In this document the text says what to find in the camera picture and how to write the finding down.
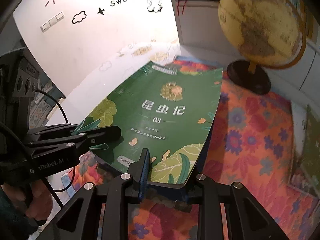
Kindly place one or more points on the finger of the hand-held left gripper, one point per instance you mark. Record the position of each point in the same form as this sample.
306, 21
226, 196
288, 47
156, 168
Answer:
50, 131
105, 135

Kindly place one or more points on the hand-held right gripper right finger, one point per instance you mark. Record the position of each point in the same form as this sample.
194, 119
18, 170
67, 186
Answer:
203, 190

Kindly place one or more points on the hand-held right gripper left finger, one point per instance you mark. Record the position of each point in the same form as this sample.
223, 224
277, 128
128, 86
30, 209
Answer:
143, 175

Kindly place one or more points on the green leafy cover book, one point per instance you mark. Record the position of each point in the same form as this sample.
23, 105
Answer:
155, 110

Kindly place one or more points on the person's left hand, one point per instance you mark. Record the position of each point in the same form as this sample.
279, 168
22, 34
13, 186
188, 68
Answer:
43, 197

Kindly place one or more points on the floral woven mat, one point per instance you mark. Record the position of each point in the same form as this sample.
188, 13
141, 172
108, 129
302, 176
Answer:
250, 130

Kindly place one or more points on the white flower cover book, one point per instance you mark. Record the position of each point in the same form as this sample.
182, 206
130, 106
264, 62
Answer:
297, 142

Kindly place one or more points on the dark green book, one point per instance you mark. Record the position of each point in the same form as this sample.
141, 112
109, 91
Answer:
312, 150

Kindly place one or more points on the red thread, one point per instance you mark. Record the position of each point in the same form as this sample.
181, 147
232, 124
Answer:
181, 7

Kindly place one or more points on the yellow desk globe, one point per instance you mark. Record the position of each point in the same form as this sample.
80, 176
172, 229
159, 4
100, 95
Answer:
260, 30

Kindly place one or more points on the light switch panel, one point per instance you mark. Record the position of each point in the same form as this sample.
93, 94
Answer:
52, 22

